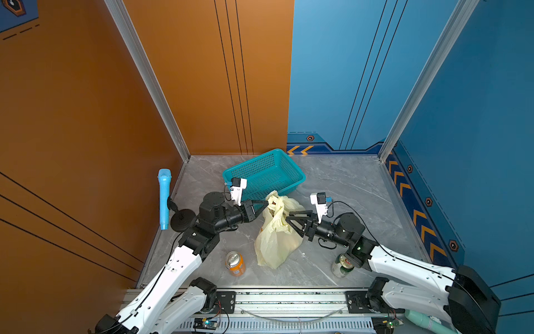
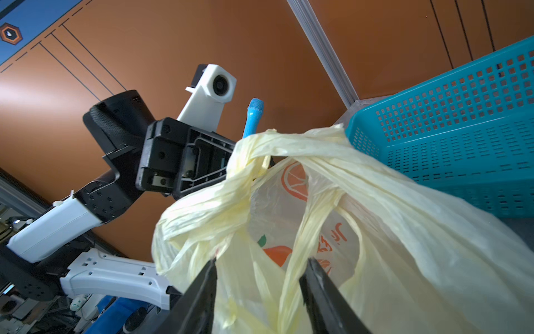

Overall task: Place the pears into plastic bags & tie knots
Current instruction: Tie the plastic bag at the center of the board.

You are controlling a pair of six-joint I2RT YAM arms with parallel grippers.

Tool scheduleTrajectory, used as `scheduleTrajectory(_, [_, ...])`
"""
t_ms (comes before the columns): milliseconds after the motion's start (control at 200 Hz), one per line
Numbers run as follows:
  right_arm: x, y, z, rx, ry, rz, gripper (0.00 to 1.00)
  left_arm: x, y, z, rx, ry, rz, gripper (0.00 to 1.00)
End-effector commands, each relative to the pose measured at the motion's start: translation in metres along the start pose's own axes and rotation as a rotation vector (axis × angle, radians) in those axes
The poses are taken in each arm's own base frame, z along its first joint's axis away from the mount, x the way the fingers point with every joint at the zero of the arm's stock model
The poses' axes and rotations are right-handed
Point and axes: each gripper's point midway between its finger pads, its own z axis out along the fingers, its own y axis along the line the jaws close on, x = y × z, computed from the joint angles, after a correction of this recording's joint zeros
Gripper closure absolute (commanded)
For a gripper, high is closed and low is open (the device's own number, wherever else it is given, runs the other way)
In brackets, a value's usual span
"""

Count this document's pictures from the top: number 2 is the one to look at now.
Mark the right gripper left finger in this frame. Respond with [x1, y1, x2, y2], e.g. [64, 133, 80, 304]
[156, 258, 218, 334]

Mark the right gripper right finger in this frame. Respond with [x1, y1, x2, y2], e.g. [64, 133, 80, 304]
[299, 257, 371, 334]

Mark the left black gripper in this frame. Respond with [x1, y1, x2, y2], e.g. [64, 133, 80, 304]
[82, 90, 235, 200]

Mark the cream plastic bag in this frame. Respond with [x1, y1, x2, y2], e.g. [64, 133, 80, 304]
[152, 125, 533, 333]

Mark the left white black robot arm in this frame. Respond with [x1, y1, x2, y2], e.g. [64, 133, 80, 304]
[1, 89, 235, 310]

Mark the light blue microphone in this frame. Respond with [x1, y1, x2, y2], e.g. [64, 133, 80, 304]
[243, 98, 264, 139]

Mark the teal plastic basket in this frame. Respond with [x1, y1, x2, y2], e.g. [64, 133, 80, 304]
[346, 38, 533, 218]

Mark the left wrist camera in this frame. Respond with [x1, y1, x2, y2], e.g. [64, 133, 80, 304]
[177, 64, 237, 132]

